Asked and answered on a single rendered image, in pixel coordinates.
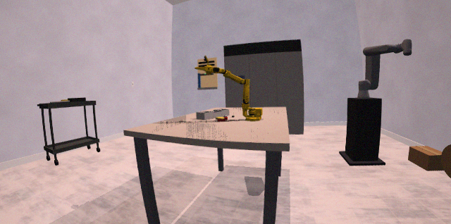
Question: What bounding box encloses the white rack of bins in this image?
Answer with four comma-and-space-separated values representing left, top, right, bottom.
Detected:
196, 108, 230, 120

